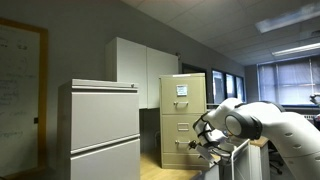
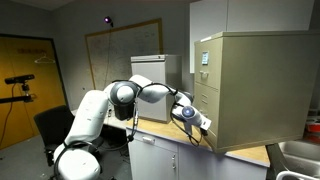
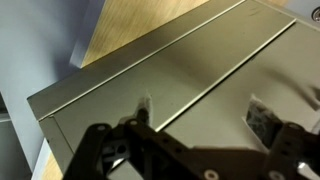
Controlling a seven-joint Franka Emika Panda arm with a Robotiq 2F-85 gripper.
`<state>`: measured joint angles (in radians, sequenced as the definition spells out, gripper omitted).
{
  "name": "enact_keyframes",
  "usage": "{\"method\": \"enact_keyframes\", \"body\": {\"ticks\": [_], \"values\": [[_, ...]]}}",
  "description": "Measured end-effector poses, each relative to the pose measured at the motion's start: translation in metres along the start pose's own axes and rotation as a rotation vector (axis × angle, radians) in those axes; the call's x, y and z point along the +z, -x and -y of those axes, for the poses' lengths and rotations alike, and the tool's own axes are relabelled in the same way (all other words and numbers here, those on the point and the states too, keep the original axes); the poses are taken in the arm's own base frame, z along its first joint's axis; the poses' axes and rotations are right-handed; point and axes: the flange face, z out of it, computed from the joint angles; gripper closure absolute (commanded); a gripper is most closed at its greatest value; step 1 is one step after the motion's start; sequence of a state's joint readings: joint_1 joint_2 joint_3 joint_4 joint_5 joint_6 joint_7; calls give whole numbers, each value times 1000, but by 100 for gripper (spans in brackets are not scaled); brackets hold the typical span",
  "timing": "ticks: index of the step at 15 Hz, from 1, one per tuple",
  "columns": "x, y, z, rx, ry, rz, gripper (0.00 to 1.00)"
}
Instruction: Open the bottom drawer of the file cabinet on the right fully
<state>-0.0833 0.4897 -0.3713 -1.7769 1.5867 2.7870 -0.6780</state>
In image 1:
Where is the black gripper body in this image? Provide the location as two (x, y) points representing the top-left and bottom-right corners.
(197, 145), (217, 165)

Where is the beige metal file cabinet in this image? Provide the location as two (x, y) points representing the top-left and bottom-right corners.
(159, 73), (214, 170)

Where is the beige drawer with paper label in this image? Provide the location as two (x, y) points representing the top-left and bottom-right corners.
(161, 77), (206, 115)

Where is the grey lateral file cabinet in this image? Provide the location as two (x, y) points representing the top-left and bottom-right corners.
(56, 78), (141, 180)

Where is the white two-door cabinet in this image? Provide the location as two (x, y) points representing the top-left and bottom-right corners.
(105, 36), (180, 110)

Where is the white paper label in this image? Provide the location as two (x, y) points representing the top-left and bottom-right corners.
(176, 84), (188, 97)

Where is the dark framed window row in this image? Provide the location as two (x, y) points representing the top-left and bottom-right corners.
(211, 68), (246, 105)

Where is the black office chair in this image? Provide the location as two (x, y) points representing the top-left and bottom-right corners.
(267, 139), (285, 176)

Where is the window with grey blinds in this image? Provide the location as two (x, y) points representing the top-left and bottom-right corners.
(257, 55), (320, 106)

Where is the narrow ceiling light strip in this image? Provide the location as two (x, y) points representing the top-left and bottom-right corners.
(271, 41), (320, 57)

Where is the long ceiling light panel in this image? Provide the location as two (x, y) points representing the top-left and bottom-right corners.
(255, 2), (320, 34)

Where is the wood-framed whiteboard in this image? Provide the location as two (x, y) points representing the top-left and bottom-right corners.
(0, 18), (49, 178)

